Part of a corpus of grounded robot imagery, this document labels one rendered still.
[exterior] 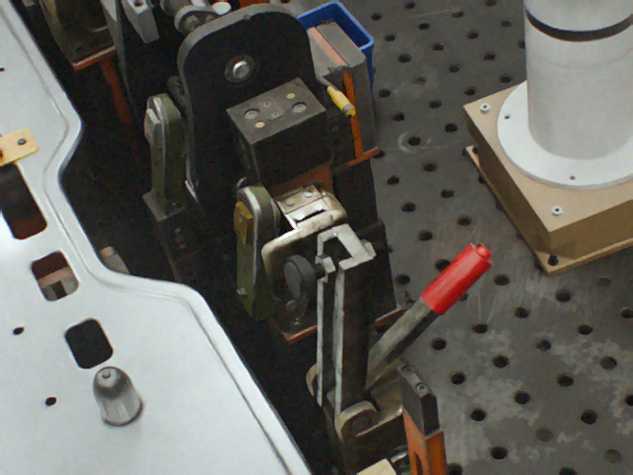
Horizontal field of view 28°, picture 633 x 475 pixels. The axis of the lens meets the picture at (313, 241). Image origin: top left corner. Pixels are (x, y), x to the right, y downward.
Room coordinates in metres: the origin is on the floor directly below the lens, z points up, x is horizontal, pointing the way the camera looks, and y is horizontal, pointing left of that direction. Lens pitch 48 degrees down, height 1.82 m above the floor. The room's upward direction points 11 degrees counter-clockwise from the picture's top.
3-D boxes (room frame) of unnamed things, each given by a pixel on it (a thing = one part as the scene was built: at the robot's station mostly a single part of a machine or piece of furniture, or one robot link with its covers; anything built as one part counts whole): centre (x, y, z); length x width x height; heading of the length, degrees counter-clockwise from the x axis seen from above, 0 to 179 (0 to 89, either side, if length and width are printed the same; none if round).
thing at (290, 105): (0.77, 0.01, 0.91); 0.07 x 0.05 x 0.42; 109
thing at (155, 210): (0.82, 0.13, 0.84); 0.04 x 0.03 x 0.29; 19
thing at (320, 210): (0.70, 0.01, 0.88); 0.11 x 0.09 x 0.37; 109
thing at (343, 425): (0.50, 0.00, 1.06); 0.03 x 0.01 x 0.03; 109
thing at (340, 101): (0.82, -0.04, 1.09); 0.10 x 0.01 x 0.01; 19
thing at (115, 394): (0.59, 0.18, 1.02); 0.03 x 0.03 x 0.07
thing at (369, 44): (1.26, -0.06, 0.74); 0.11 x 0.10 x 0.09; 19
